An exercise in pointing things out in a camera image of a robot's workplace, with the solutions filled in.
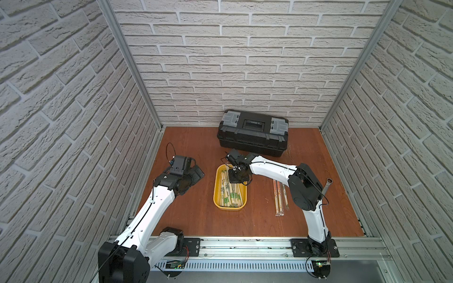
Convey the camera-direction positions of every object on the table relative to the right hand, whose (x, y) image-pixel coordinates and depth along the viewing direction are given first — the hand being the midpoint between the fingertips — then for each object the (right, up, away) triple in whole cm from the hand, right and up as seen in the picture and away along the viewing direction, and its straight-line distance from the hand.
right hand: (234, 179), depth 92 cm
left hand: (-17, +5, -10) cm, 21 cm away
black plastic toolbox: (+13, +25, +2) cm, 28 cm away
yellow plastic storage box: (-3, -7, -5) cm, 9 cm away
